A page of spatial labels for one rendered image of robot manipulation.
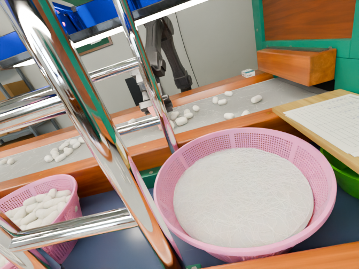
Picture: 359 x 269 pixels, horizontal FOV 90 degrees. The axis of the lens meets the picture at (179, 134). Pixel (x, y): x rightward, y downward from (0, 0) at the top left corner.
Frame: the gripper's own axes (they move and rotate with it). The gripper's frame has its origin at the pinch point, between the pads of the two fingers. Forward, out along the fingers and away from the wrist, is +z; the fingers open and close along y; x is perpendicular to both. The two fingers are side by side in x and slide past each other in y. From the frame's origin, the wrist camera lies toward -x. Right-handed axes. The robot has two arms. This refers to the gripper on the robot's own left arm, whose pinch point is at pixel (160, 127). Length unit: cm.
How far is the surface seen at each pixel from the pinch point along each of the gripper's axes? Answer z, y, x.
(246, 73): -19.4, 35.8, 13.3
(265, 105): 2.6, 31.9, -0.2
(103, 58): -183, -85, 115
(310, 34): -9.7, 46.4, -9.0
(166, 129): 9.0, 4.8, -16.1
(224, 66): -139, 67, 153
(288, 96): 1.4, 39.5, 0.9
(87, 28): -16.8, -6.8, -25.4
